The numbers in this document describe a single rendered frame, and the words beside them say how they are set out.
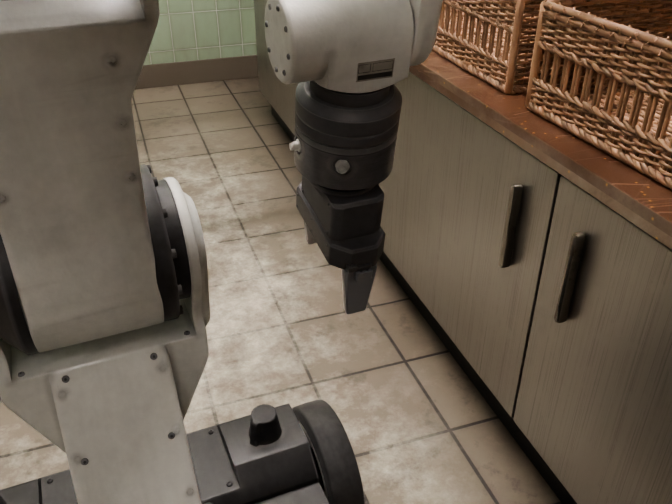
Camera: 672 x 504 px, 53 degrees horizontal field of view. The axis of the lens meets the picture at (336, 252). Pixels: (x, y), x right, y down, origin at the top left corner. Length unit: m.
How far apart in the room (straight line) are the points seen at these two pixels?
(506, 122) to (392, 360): 0.60
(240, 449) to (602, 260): 0.53
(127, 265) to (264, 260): 1.19
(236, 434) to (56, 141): 0.59
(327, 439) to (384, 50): 0.62
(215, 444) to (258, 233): 0.94
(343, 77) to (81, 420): 0.37
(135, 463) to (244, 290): 1.00
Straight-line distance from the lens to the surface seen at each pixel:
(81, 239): 0.54
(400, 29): 0.52
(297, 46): 0.49
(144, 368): 0.64
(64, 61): 0.46
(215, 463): 0.97
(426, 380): 1.37
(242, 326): 1.50
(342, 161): 0.55
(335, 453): 0.98
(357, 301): 0.64
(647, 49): 0.86
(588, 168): 0.87
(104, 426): 0.65
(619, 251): 0.86
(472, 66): 1.19
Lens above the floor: 0.92
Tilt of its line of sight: 32 degrees down
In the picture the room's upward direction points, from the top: straight up
